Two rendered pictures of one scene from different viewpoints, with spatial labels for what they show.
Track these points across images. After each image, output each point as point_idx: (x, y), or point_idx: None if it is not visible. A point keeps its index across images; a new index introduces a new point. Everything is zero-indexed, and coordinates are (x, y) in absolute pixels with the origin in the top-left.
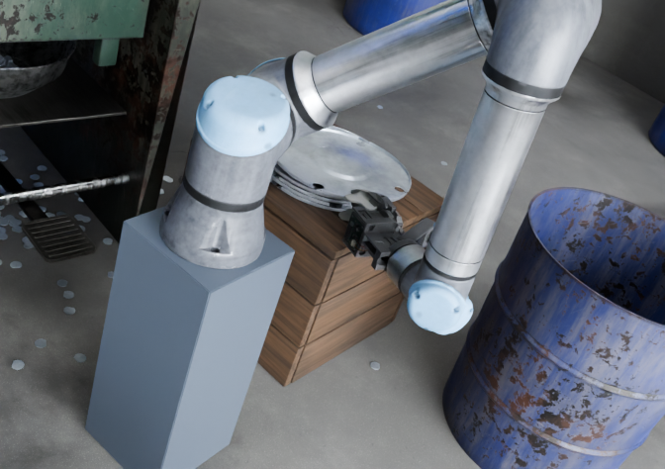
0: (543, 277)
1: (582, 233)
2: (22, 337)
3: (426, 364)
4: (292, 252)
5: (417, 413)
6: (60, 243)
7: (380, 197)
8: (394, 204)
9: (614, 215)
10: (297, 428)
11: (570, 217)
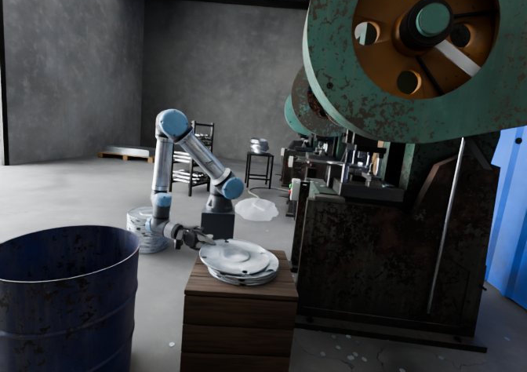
0: (121, 238)
1: (85, 305)
2: None
3: (146, 366)
4: (201, 212)
5: (139, 338)
6: None
7: (200, 231)
8: (205, 271)
9: (67, 290)
10: (182, 304)
11: (103, 289)
